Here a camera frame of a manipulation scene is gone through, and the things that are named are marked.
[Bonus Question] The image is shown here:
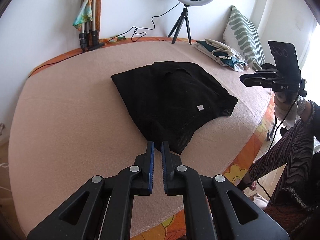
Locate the folded silver tripod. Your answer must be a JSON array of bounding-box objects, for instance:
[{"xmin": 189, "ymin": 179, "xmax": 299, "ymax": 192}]
[{"xmin": 73, "ymin": 0, "xmax": 104, "ymax": 52}]

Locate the black mini tripod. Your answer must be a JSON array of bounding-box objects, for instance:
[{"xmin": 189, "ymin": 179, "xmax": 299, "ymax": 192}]
[{"xmin": 168, "ymin": 5, "xmax": 192, "ymax": 44}]

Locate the cream tote bag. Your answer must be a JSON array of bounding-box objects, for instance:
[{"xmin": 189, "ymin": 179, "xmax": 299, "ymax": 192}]
[{"xmin": 204, "ymin": 38, "xmax": 242, "ymax": 59}]

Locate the black phone on gripper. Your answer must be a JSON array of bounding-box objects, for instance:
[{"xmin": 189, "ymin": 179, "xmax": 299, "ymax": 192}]
[{"xmin": 268, "ymin": 41, "xmax": 301, "ymax": 83}]

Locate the teal garment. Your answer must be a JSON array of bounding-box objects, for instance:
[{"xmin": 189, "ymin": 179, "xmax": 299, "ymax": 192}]
[{"xmin": 198, "ymin": 40, "xmax": 245, "ymax": 67}]

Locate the right hand grey glove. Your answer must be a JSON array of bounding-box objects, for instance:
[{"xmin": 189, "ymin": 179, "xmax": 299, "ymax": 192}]
[{"xmin": 274, "ymin": 92, "xmax": 306, "ymax": 128}]

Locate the green striped white pillow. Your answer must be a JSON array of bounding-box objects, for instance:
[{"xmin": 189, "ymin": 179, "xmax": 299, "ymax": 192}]
[{"xmin": 223, "ymin": 5, "xmax": 265, "ymax": 71}]

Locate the black t-shirt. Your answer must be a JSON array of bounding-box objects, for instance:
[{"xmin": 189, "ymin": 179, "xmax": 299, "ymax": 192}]
[{"xmin": 111, "ymin": 61, "xmax": 238, "ymax": 154}]

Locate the white folded garment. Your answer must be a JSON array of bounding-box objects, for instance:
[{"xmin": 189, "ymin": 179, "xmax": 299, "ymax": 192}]
[{"xmin": 195, "ymin": 42, "xmax": 251, "ymax": 72}]

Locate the colourful scarf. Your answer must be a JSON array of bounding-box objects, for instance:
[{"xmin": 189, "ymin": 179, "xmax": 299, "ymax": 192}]
[{"xmin": 73, "ymin": 0, "xmax": 94, "ymax": 30}]

